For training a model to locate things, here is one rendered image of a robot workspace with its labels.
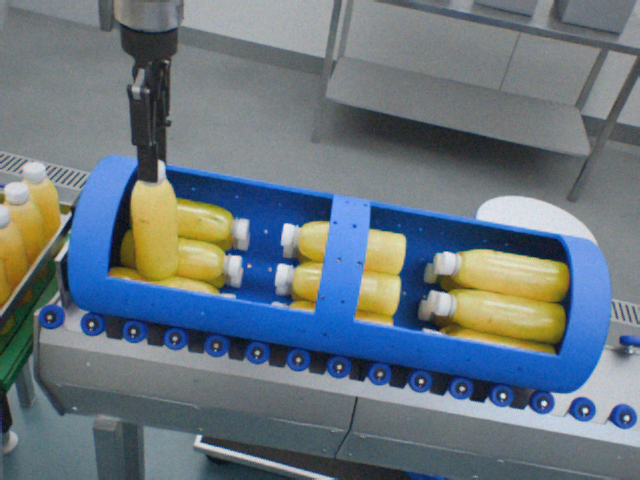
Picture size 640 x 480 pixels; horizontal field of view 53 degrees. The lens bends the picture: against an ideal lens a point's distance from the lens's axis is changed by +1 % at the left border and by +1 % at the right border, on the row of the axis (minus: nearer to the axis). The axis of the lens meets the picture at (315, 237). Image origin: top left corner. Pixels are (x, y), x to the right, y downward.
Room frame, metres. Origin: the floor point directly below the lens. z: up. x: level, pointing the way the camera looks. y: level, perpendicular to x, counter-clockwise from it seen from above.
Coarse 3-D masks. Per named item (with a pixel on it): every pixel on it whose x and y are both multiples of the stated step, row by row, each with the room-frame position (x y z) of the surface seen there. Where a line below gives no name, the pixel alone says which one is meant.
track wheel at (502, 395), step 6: (498, 384) 0.78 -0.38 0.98; (504, 384) 0.78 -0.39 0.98; (492, 390) 0.77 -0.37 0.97; (498, 390) 0.78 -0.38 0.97; (504, 390) 0.78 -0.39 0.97; (510, 390) 0.78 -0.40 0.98; (492, 396) 0.77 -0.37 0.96; (498, 396) 0.77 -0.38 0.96; (504, 396) 0.77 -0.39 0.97; (510, 396) 0.77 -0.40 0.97; (492, 402) 0.76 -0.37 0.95; (498, 402) 0.76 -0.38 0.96; (504, 402) 0.76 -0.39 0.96; (510, 402) 0.76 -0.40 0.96
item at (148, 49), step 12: (120, 24) 0.79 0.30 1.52; (120, 36) 0.79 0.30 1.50; (132, 36) 0.77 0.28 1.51; (144, 36) 0.77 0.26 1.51; (156, 36) 0.78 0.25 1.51; (168, 36) 0.79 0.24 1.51; (132, 48) 0.77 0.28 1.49; (144, 48) 0.77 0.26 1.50; (156, 48) 0.78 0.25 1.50; (168, 48) 0.79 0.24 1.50; (144, 60) 0.77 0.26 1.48; (156, 60) 0.80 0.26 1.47; (144, 72) 0.77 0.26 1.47; (144, 84) 0.78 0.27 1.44
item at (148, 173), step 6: (156, 144) 0.78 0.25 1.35; (138, 150) 0.78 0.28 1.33; (156, 150) 0.78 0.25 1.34; (138, 156) 0.78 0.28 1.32; (156, 156) 0.78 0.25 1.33; (138, 162) 0.78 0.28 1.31; (156, 162) 0.78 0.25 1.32; (138, 168) 0.78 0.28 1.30; (144, 168) 0.78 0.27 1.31; (150, 168) 0.78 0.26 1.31; (156, 168) 0.78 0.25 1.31; (138, 174) 0.78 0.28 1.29; (144, 174) 0.78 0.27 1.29; (150, 174) 0.78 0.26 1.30; (156, 174) 0.78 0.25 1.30; (144, 180) 0.78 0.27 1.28; (150, 180) 0.78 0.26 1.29; (156, 180) 0.78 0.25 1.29
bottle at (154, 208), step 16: (144, 192) 0.78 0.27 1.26; (160, 192) 0.79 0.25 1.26; (144, 208) 0.77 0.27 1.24; (160, 208) 0.78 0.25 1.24; (176, 208) 0.81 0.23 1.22; (144, 224) 0.77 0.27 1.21; (160, 224) 0.78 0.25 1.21; (176, 224) 0.81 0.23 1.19; (144, 240) 0.77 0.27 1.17; (160, 240) 0.78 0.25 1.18; (176, 240) 0.80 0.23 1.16; (144, 256) 0.77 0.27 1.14; (160, 256) 0.78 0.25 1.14; (176, 256) 0.80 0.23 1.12; (144, 272) 0.77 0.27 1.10; (160, 272) 0.78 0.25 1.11; (176, 272) 0.80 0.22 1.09
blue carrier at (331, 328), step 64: (128, 192) 0.99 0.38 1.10; (192, 192) 1.00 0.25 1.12; (256, 192) 0.99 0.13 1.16; (320, 192) 0.94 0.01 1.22; (256, 256) 0.98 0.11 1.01; (576, 256) 0.87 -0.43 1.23; (192, 320) 0.73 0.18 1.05; (256, 320) 0.73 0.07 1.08; (320, 320) 0.73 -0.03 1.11; (576, 320) 0.77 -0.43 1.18; (512, 384) 0.76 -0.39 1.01; (576, 384) 0.74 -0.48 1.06
